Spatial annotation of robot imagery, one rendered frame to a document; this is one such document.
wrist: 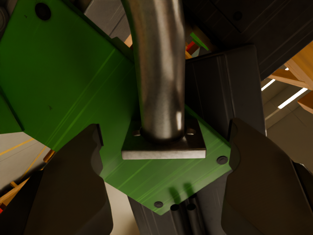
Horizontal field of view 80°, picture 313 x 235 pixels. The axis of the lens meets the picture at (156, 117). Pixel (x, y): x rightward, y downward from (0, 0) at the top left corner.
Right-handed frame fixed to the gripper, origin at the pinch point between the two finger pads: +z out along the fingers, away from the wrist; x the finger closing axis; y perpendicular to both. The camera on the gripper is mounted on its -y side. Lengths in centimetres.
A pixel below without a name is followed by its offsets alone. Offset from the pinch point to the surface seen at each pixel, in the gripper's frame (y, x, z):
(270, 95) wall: 326, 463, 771
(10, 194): 338, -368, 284
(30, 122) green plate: 1.2, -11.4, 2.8
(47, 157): 15.4, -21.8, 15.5
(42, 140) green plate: 3.1, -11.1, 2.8
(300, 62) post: 13, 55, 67
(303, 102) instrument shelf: 20, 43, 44
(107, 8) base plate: -9, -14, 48
